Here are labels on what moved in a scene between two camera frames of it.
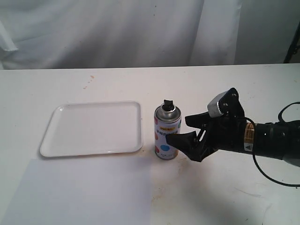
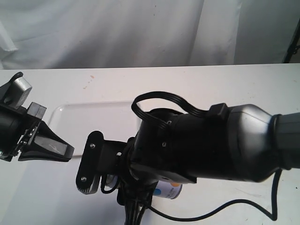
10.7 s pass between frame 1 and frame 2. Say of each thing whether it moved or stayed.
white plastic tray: stayed
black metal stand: stayed
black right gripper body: moved
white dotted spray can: moved
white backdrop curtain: stayed
